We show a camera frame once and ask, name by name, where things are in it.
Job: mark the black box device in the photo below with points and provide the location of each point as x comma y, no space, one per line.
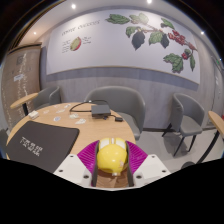
100,110

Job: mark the ceiling spot lights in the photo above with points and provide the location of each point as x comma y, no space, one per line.
73,6

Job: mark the coffee plant wall mural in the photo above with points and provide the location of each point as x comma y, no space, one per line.
106,43

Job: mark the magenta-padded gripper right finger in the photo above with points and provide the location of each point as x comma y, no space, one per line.
151,168

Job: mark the small white box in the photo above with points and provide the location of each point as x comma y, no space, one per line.
33,115

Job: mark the black mouse pad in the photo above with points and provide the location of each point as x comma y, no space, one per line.
43,140

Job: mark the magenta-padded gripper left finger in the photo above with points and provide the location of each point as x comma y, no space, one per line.
71,168

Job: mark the grey upholstered chair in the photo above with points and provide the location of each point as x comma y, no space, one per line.
45,96
190,115
2,141
120,100

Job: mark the small white paper card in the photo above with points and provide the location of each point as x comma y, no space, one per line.
74,116
57,118
80,121

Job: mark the yellow computer mouse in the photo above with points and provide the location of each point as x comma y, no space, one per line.
111,158

